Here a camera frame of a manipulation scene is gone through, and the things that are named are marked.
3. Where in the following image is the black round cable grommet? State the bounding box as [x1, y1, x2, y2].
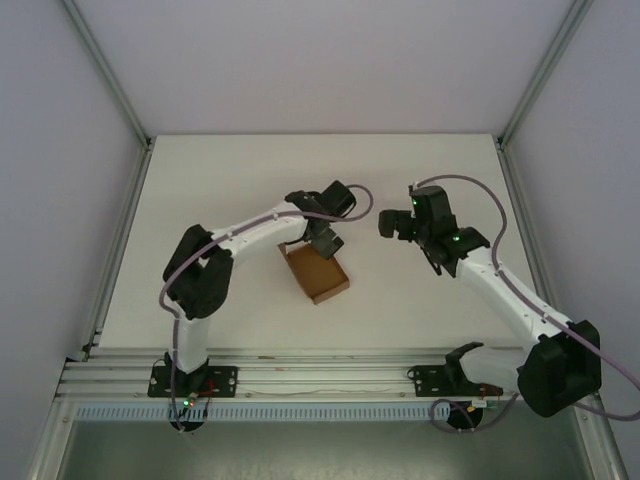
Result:
[169, 415, 207, 434]
[444, 402, 485, 432]

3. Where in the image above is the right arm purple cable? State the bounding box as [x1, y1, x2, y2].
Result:
[411, 173, 640, 434]

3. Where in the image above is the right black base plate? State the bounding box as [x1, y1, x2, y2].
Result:
[407, 363, 502, 399]

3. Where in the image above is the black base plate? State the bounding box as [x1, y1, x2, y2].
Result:
[407, 363, 502, 399]
[146, 363, 239, 399]

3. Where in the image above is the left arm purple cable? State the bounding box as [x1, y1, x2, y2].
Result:
[158, 183, 376, 434]

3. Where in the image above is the brown cardboard box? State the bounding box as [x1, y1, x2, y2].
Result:
[277, 242, 351, 306]

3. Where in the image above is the aluminium side rail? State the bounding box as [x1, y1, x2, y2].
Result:
[79, 142, 154, 362]
[495, 138, 572, 362]

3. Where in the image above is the grey slotted cable duct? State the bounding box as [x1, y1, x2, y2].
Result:
[73, 403, 437, 422]

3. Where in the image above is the grey metal sheet panel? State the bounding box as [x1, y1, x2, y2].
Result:
[27, 399, 629, 480]

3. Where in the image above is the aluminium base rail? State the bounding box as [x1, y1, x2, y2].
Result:
[53, 348, 600, 402]

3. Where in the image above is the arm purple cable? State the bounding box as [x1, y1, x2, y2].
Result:
[158, 183, 376, 434]
[411, 173, 640, 434]

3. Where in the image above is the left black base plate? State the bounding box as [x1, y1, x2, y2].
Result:
[146, 363, 239, 399]

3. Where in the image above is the aluminium frame post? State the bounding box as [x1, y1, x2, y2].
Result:
[496, 0, 594, 146]
[60, 0, 153, 147]

